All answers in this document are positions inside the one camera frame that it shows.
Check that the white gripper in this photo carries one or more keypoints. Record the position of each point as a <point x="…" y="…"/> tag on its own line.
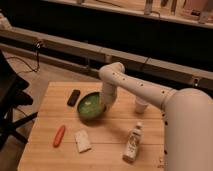
<point x="108" y="95"/>

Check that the green ceramic bowl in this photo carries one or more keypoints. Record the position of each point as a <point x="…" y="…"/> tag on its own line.
<point x="90" y="107"/>

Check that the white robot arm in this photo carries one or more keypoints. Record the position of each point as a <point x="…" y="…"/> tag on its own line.
<point x="188" y="117"/>

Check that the white paper cup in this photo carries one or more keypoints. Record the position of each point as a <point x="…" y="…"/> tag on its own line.
<point x="140" y="105"/>

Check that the black rectangular block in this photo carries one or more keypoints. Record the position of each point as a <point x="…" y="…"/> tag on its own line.
<point x="73" y="98"/>

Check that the white sponge block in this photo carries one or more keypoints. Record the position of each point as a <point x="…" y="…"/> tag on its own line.
<point x="82" y="141"/>

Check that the white squeeze bottle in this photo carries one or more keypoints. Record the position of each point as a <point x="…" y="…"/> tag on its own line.
<point x="132" y="145"/>

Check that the orange carrot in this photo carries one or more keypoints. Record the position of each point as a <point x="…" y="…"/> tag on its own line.
<point x="59" y="136"/>

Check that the black office chair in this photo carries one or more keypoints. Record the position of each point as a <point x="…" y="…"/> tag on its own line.
<point x="11" y="96"/>

